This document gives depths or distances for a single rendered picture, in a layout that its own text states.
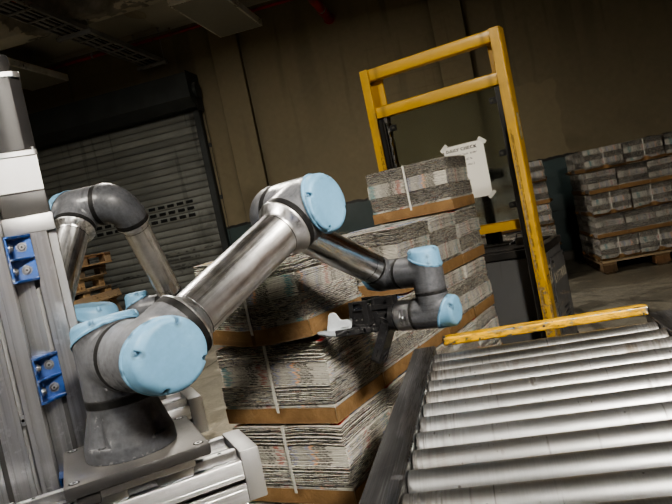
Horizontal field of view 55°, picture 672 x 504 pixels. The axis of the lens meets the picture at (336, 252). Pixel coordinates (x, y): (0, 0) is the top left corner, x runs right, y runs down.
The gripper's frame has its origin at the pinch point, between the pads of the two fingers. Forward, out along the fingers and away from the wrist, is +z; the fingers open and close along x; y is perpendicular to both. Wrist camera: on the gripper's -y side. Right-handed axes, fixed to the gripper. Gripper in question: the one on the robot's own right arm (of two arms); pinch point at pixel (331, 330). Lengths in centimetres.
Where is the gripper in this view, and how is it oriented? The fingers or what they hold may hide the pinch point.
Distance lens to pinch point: 167.7
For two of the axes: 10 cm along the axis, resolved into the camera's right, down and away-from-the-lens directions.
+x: -5.2, 1.4, -8.4
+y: -1.9, -9.8, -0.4
